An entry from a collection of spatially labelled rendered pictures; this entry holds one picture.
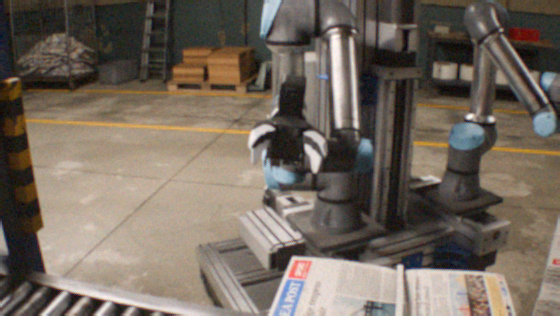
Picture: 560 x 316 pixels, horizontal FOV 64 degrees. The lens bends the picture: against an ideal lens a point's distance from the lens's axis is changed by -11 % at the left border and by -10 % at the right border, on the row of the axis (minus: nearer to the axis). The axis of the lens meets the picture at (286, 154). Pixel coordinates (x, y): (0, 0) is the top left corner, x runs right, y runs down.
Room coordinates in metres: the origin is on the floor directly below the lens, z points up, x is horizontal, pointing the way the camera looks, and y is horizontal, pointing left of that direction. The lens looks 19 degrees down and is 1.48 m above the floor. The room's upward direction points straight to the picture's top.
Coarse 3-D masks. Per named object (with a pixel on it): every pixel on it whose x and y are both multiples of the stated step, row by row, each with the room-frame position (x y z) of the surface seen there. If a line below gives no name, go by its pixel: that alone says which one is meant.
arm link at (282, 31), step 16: (272, 0) 1.26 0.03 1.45; (288, 0) 1.26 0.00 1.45; (304, 0) 1.26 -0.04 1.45; (272, 16) 1.24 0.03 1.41; (288, 16) 1.24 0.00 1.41; (304, 16) 1.24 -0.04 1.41; (272, 32) 1.25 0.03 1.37; (288, 32) 1.24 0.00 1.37; (304, 32) 1.25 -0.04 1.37; (272, 48) 1.26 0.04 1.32; (288, 48) 1.24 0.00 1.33; (304, 48) 1.26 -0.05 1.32; (288, 64) 1.25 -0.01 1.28; (272, 176) 1.24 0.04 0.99
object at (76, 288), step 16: (0, 272) 0.99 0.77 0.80; (16, 272) 1.00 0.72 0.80; (32, 272) 1.00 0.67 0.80; (64, 288) 0.95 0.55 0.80; (80, 288) 0.95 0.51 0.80; (96, 288) 0.96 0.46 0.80; (96, 304) 0.92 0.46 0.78; (128, 304) 0.90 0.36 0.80; (144, 304) 0.90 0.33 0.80; (160, 304) 0.91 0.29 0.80; (176, 304) 0.91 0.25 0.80; (192, 304) 0.91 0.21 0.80
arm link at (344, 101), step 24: (336, 0) 1.27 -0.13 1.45; (336, 24) 1.22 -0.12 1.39; (336, 48) 1.18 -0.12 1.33; (336, 72) 1.14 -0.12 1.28; (336, 96) 1.10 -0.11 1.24; (360, 96) 1.12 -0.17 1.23; (336, 120) 1.06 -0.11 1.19; (360, 120) 1.07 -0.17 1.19; (336, 144) 1.01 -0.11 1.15; (360, 144) 1.01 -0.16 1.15; (336, 168) 1.00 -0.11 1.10; (360, 168) 1.00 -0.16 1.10
